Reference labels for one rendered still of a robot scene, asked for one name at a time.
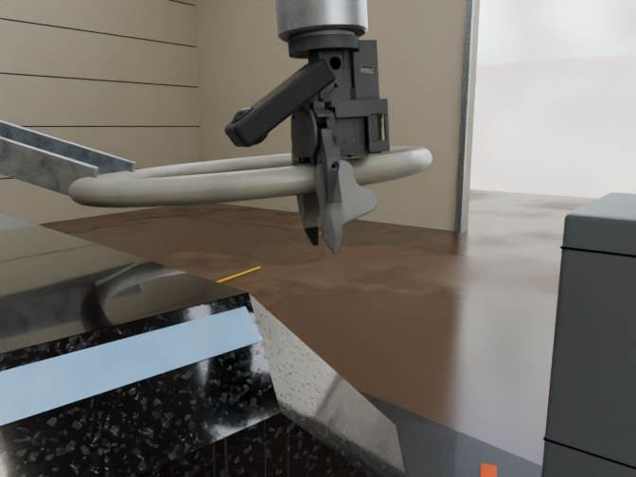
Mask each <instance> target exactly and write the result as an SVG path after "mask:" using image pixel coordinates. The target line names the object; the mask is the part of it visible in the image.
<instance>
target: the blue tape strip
mask: <svg viewBox="0 0 636 477"><path fill-rule="evenodd" d="M260 341H263V339H262V338H261V336H260V334H259V332H258V330H257V328H256V325H255V323H254V321H253V319H252V317H251V315H250V314H249V312H248V310H247V308H246V307H242V308H239V309H232V310H228V311H226V312H222V313H218V314H214V315H211V316H207V317H204V318H200V319H197V320H193V321H189V322H185V323H182V324H179V325H175V326H171V327H165V328H161V329H157V330H154V331H151V332H147V333H143V334H140V335H136V336H132V337H129V338H126V339H122V340H118V341H114V342H111V343H107V344H101V345H98V346H94V347H90V348H86V349H83V350H80V351H76V352H72V353H69V354H65V355H61V356H58V357H55V358H51V359H47V360H43V361H40V362H34V363H30V364H27V365H23V366H19V367H15V368H12V369H9V370H5V371H1V372H0V426H2V425H5V424H8V423H10V422H13V421H16V420H19V419H23V418H26V417H29V416H32V415H36V414H39V413H42V412H45V411H48V410H51V409H54V408H57V407H60V406H63V405H66V404H69V403H72V402H75V401H78V400H81V399H84V398H88V397H91V396H94V395H97V394H100V393H104V392H107V391H110V390H113V389H115V388H118V387H121V386H124V385H127V384H130V383H133V382H136V381H139V380H144V379H147V378H150V377H153V376H156V375H159V374H162V373H165V372H167V371H170V370H173V369H176V368H179V367H182V366H186V365H189V364H192V363H194V362H199V361H202V360H205V359H208V358H211V357H214V356H217V355H220V354H222V353H226V352H229V351H232V350H235V349H238V348H241V347H244V346H246V345H251V344H254V343H257V342H260Z"/></svg>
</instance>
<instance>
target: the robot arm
mask: <svg viewBox="0 0 636 477"><path fill-rule="evenodd" d="M275 9H276V21H277V33H278V38H279V39H281V40H282V41H284V42H286V43H288V46H289V56H290V57H291V58H295V59H309V63H308V64H306V65H304V66H303V67H302V68H301V69H299V70H298V71H297V72H295V73H294V74H293V75H291V76H290V77H289V78H288V79H286V80H285V81H283V82H282V83H281V84H279V85H278V86H277V87H276V88H274V89H273V90H272V91H271V92H270V93H269V94H267V95H266V96H265V97H263V98H262V99H261V100H259V101H258V102H257V103H255V104H254V105H253V106H252V107H245V108H242V109H240V110H239V111H238V112H237V113H236V114H235V115H234V117H233V120H232V121H231V122H230V123H229V124H228V125H227V126H226V127H225V129H224V131H225V133H226V134H227V136H228V137H229V138H230V140H231V141H232V142H233V144H234V145H235V146H236V147H246V148H249V147H252V146H253V145H257V144H259V143H261V142H262V141H264V140H265V138H266V137H267V135H268V133H269V132H270V131H271V130H272V129H274V128H275V127H276V126H278V125H279V124H280V123H281V122H283V121H284V120H285V119H286V118H288V117H289V116H290V115H291V143H292V145H291V163H292V165H293V166H298V165H306V164H319V165H317V167H316V170H315V174H314V183H315V189H316V191H317V192H314V193H307V194H299V195H296V196H297V202H298V208H299V213H300V217H301V221H302V225H303V229H304V232H305V233H306V235H307V237H308V238H309V241H310V242H311V244H312V245H314V246H315V245H318V222H317V217H319V216H320V218H321V223H322V238H323V239H324V241H325V242H326V244H327V245H328V247H329V248H330V250H331V251H332V253H333V254H339V253H340V252H341V246H342V237H343V224H345V223H347V222H349V221H353V220H355V219H357V218H359V217H361V216H363V215H365V214H368V213H370V212H372V211H373V210H374V209H375V208H376V206H377V203H378V199H377V195H376V193H375V192H374V191H373V190H371V189H368V188H366V187H363V186H361V185H358V184H357V183H356V181H355V178H354V172H353V168H352V166H351V165H350V164H349V163H348V162H347V161H346V160H340V159H341V156H347V157H359V156H369V154H372V153H381V152H382V151H389V150H390V140H389V120H388V100H387V98H383V99H380V89H379V70H378V51H377V40H359V37H360V36H362V35H364V34H365V33H366V31H367V30H368V22H367V4H366V0H275ZM382 114H383V115H384V135H385V140H382V131H381V127H382V122H381V119H382Z"/></svg>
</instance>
